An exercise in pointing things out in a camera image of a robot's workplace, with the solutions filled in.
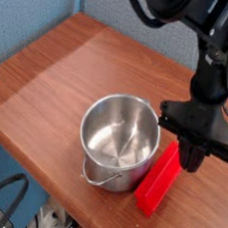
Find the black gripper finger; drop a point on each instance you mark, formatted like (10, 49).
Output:
(185, 152)
(197, 154)

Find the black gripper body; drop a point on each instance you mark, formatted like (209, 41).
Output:
(201, 124)

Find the red rectangular block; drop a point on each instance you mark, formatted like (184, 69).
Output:
(158, 180)

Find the metal pot with handles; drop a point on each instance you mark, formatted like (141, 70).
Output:
(120, 135)

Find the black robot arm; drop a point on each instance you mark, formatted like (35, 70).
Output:
(209, 20)

